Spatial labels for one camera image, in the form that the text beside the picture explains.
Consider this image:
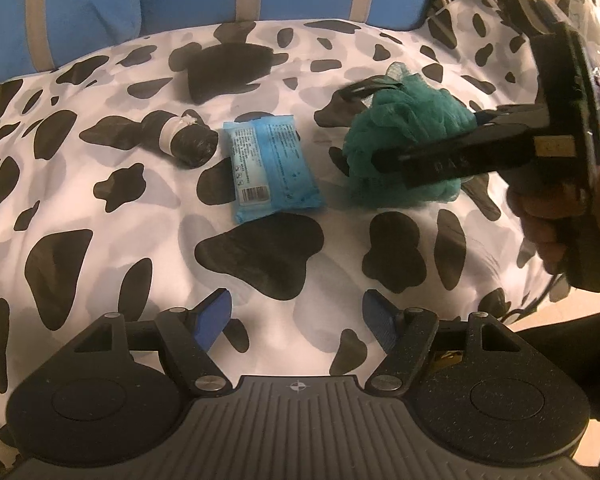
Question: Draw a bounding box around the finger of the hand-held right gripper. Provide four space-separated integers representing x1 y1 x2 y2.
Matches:
370 124 537 189
472 104 548 130

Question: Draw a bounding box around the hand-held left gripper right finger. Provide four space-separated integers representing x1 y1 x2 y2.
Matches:
362 290 525 396

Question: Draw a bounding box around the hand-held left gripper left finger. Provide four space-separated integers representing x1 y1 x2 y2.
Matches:
72 287 233 396

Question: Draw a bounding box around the teal mesh bath sponge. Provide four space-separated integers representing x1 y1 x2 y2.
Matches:
342 62 478 208

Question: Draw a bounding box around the blue wet wipes pack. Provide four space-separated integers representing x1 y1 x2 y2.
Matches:
222 114 327 225

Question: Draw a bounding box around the black garbage bag roll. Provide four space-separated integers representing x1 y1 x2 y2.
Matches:
140 110 220 168

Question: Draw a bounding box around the person's right hand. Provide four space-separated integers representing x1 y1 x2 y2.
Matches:
507 187 568 276

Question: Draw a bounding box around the cow print blanket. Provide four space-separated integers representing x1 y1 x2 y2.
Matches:
0 0 581 461

